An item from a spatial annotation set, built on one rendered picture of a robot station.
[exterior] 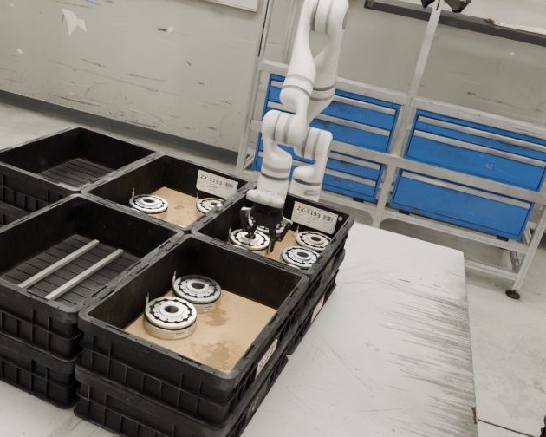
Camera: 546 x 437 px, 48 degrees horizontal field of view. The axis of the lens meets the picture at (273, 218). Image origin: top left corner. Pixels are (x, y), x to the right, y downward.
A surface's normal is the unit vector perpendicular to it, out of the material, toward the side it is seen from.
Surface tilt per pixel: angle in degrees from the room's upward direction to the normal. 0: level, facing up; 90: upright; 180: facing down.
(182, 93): 90
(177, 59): 90
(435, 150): 90
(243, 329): 0
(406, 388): 0
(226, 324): 0
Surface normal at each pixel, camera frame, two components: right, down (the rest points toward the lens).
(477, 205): -0.25, 0.37
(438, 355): 0.18, -0.89
